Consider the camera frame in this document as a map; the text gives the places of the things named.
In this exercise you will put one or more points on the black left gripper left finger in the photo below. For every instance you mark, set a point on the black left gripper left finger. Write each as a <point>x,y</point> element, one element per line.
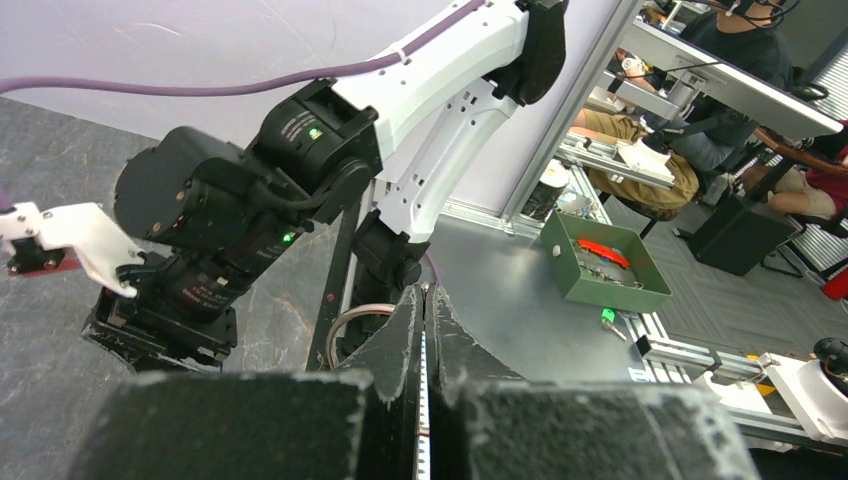
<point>357,421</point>

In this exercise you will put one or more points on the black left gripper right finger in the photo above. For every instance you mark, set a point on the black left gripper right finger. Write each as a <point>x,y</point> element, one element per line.
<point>489,422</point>

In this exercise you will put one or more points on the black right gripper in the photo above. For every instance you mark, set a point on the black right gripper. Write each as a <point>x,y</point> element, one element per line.
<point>155,337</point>

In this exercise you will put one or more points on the large silver keyring with clips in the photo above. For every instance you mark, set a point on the large silver keyring with clips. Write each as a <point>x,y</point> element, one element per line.
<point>348,323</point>

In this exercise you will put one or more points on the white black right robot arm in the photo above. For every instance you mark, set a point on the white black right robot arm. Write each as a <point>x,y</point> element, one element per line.
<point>228,213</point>

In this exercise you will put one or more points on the green capped key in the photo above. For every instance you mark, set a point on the green capped key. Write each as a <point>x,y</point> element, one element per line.
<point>608,317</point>

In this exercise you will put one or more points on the green metal tray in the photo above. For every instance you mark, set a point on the green metal tray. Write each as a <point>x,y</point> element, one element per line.
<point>585,278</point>

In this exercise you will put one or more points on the red tool in tray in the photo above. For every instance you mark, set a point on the red tool in tray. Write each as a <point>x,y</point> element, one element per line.
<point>603,252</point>

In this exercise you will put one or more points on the seated person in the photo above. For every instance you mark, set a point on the seated person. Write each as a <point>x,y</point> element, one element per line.
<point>740,33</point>

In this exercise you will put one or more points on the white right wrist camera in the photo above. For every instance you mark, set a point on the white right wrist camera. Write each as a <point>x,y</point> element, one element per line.
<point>78,236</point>

